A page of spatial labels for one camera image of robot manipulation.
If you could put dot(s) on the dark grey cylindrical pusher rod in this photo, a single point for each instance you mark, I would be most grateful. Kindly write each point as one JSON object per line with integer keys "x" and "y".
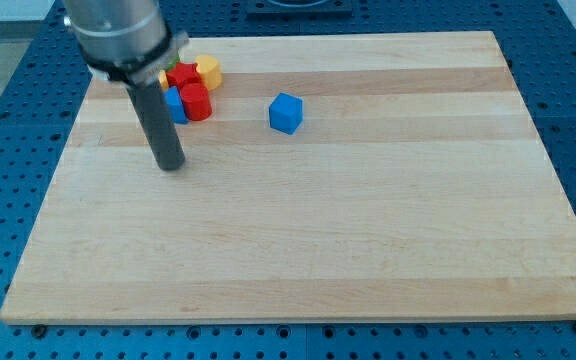
{"x": 156, "y": 121}

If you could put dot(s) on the blue cube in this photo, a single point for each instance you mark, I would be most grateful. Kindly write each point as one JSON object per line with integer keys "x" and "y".
{"x": 286, "y": 113}

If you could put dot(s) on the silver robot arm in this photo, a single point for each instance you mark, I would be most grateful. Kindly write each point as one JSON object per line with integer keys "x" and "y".
{"x": 129, "y": 42}

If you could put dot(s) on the blue triangle block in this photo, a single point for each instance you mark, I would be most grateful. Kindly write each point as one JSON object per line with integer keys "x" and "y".
{"x": 175, "y": 106}

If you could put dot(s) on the yellow block behind rod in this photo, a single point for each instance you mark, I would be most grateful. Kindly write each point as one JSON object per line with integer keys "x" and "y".
{"x": 162, "y": 77}

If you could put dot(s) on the red star block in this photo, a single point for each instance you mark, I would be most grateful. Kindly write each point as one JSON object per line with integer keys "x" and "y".
{"x": 183, "y": 74}

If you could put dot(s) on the red cylinder block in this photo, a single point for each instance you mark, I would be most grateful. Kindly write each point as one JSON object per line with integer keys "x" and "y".
{"x": 196, "y": 102}

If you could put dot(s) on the green block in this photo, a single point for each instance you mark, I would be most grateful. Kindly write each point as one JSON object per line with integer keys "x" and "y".
{"x": 172, "y": 63}

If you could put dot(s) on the yellow cylinder block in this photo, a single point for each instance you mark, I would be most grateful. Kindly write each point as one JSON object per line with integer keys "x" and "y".
{"x": 209, "y": 70}

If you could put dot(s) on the light wooden board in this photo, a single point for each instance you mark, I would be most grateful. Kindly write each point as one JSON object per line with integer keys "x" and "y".
{"x": 416, "y": 189}

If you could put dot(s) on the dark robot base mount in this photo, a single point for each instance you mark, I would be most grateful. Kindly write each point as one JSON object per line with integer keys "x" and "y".
{"x": 268, "y": 8}

